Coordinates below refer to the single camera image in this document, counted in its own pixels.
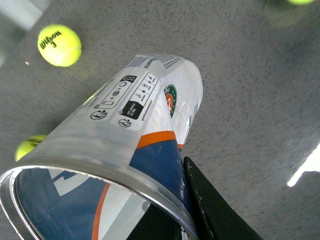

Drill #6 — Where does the tennis ball near with logo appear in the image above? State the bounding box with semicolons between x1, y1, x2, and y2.
37;24;82;67

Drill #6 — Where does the tennis ball with logo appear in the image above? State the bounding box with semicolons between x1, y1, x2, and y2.
287;0;316;6
37;24;82;67

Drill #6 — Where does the tennis ball with logo back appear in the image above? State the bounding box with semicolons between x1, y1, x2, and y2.
287;0;316;6

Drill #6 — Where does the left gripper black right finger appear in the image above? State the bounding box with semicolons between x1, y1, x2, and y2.
183;156;262;240

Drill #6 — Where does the tennis ball middle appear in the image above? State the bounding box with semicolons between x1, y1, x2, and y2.
14;134;47;162

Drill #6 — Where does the clear tennis ball can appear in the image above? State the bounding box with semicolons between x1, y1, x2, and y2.
0;53;203;240

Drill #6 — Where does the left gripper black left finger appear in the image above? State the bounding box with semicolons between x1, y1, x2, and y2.
127;204;181;240

